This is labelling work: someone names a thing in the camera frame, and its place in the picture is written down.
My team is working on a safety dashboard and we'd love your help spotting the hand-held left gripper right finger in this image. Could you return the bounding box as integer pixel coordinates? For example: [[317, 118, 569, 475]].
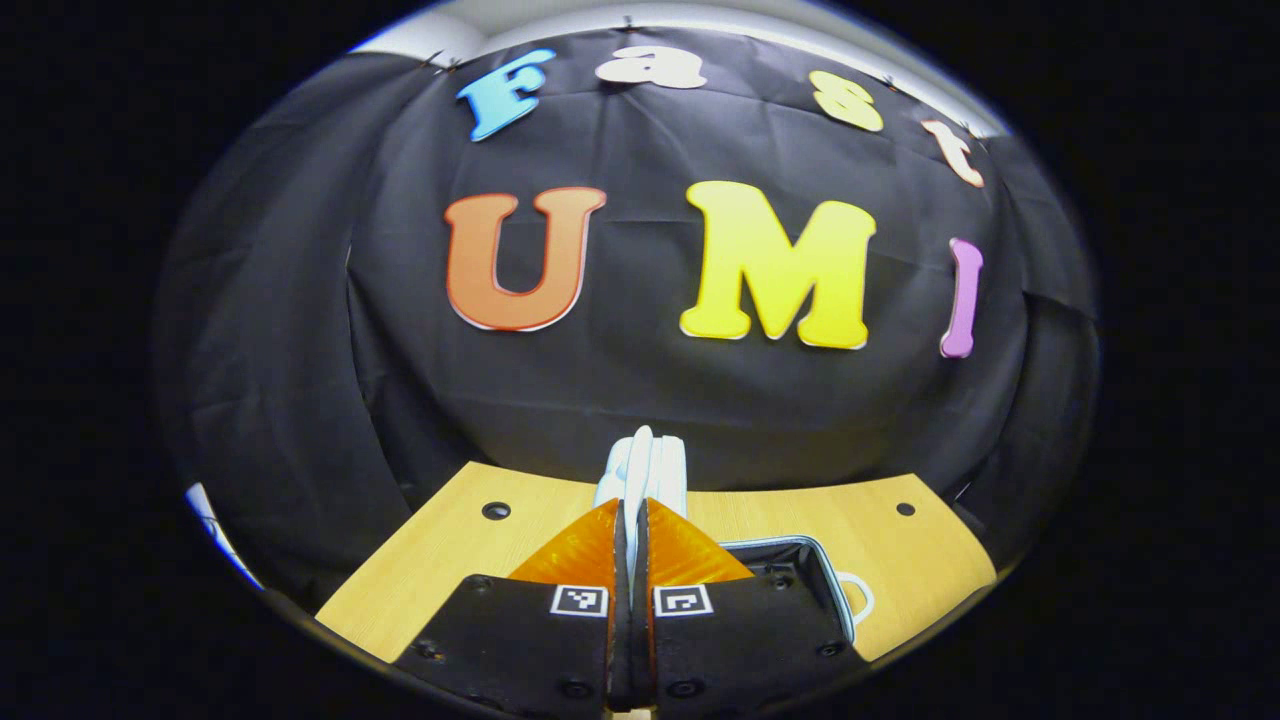
[[638, 497, 871, 716]]

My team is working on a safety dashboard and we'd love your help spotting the pale blue suitcase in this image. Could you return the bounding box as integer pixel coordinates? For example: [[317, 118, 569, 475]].
[[594, 424, 877, 646]]

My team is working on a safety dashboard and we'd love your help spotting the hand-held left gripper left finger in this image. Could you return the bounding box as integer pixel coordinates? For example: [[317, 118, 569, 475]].
[[392, 497, 633, 716]]

